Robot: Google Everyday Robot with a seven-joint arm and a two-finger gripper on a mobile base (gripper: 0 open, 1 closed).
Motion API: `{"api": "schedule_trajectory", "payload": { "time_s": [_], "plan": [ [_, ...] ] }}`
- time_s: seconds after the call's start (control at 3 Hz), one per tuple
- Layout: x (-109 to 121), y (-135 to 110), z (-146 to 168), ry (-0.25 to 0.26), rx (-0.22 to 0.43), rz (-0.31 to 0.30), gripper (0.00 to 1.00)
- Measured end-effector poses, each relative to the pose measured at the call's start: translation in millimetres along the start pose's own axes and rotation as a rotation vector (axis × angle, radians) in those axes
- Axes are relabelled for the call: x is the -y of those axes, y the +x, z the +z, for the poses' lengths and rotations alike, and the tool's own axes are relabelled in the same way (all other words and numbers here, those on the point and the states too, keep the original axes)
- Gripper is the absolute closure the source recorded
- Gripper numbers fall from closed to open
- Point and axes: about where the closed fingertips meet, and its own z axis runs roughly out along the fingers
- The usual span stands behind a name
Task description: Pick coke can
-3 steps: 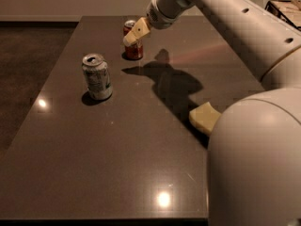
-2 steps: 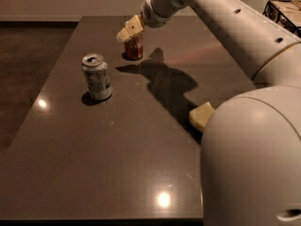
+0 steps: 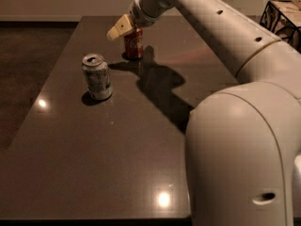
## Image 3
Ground red coke can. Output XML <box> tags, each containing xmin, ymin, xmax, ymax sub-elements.
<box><xmin>124</xmin><ymin>27</ymin><xmax>143</xmax><ymax>59</ymax></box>

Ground white green soda can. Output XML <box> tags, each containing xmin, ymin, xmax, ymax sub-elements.
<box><xmin>82</xmin><ymin>54</ymin><xmax>113</xmax><ymax>101</ymax></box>

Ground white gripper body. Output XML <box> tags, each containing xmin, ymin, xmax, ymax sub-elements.
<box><xmin>129</xmin><ymin>0</ymin><xmax>171</xmax><ymax>27</ymax></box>

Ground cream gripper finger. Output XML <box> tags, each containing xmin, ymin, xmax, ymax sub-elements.
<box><xmin>106</xmin><ymin>14</ymin><xmax>135</xmax><ymax>41</ymax></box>

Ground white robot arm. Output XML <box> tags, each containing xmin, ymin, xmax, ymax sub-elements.
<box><xmin>107</xmin><ymin>0</ymin><xmax>301</xmax><ymax>226</ymax></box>

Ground black wire basket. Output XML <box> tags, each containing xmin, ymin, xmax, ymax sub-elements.
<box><xmin>260</xmin><ymin>0</ymin><xmax>301</xmax><ymax>53</ymax></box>

